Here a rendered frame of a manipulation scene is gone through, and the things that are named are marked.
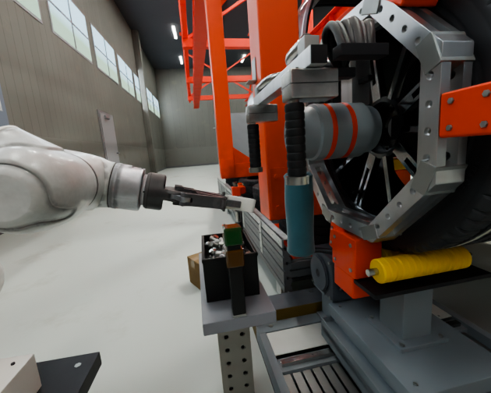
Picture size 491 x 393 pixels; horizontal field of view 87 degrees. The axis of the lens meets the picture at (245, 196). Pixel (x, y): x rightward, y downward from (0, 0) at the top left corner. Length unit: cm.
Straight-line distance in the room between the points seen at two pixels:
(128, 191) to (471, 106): 56
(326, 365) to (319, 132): 81
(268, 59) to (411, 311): 97
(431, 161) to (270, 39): 79
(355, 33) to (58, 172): 50
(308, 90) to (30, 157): 41
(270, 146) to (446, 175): 67
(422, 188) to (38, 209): 57
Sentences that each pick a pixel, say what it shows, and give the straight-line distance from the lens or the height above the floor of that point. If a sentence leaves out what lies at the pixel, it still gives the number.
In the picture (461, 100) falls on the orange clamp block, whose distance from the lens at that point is 52.
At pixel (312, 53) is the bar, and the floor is 97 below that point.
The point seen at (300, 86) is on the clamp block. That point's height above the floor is 92.
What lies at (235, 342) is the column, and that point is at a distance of 93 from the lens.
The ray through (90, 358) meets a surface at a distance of 93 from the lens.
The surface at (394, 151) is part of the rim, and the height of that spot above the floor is 79.
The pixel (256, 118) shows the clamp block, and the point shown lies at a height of 91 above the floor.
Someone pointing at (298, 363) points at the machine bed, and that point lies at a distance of 111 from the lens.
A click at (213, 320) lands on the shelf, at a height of 45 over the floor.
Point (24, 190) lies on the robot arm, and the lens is 36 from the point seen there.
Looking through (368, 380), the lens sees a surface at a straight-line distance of 96.
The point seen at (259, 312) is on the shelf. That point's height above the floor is 45.
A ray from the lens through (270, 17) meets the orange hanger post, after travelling 118.
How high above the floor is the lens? 82
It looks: 10 degrees down
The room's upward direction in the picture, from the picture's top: 4 degrees counter-clockwise
